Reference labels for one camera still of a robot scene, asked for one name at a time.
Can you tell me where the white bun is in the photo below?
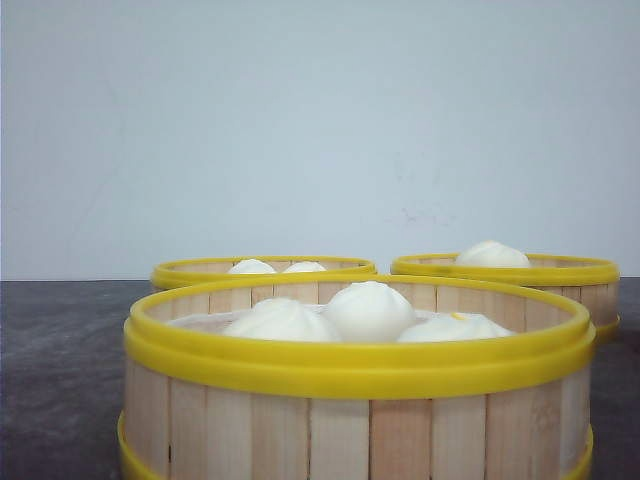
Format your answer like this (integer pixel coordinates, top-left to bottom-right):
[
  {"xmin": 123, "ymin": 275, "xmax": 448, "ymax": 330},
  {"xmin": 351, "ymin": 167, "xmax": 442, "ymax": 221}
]
[
  {"xmin": 283, "ymin": 260, "xmax": 326, "ymax": 273},
  {"xmin": 227, "ymin": 258, "xmax": 277, "ymax": 275},
  {"xmin": 454, "ymin": 240, "xmax": 531, "ymax": 268},
  {"xmin": 323, "ymin": 281, "xmax": 417, "ymax": 343},
  {"xmin": 221, "ymin": 298, "xmax": 342, "ymax": 342},
  {"xmin": 397, "ymin": 312, "xmax": 514, "ymax": 343}
]

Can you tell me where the middle white bun front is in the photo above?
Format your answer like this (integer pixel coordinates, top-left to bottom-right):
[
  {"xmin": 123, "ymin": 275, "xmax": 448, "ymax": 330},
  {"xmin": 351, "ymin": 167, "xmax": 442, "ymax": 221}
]
[{"xmin": 323, "ymin": 281, "xmax": 417, "ymax": 343}]

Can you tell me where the left white bun front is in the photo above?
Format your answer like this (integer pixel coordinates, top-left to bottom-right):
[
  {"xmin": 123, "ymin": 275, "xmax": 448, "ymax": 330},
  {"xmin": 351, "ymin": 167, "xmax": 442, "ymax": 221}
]
[{"xmin": 221, "ymin": 298, "xmax": 342, "ymax": 342}]

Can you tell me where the right white bun front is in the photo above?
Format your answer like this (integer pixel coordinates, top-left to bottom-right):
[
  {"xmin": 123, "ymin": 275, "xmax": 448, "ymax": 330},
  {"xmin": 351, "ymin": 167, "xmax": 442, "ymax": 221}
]
[{"xmin": 397, "ymin": 312, "xmax": 514, "ymax": 343}]

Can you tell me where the white bun back right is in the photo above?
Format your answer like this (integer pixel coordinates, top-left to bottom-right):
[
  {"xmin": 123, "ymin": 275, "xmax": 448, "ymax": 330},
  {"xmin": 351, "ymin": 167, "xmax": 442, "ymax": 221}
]
[{"xmin": 454, "ymin": 240, "xmax": 531, "ymax": 268}]

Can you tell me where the front bamboo steamer basket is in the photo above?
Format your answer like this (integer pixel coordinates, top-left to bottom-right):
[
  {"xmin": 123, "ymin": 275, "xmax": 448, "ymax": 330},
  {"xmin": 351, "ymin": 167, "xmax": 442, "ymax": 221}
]
[{"xmin": 118, "ymin": 274, "xmax": 595, "ymax": 479}]

